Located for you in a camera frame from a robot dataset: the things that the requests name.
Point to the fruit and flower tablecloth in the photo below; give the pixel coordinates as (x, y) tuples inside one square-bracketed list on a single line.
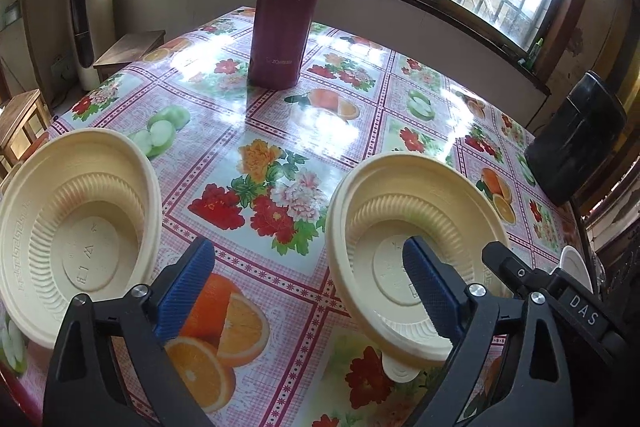
[(300, 132)]

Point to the small wooden stool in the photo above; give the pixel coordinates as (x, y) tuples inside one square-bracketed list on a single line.
[(130, 47)]

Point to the wall socket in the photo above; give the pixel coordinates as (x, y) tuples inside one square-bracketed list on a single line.
[(62, 68)]

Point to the green bottle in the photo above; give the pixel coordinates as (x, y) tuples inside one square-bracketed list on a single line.
[(537, 54)]

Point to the white plastic bowl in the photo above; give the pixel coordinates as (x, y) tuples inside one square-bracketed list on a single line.
[(575, 264)]

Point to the cream plastic bowl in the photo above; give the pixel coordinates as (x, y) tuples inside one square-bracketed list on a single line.
[(75, 207), (380, 217)]

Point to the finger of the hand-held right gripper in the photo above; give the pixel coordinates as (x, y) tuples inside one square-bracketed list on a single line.
[(510, 267)]

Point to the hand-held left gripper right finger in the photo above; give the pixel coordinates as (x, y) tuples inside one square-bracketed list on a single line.
[(430, 287)]

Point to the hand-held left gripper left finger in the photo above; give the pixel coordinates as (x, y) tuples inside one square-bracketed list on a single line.
[(185, 292)]

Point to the black cylindrical container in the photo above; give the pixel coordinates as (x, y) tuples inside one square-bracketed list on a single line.
[(570, 142)]

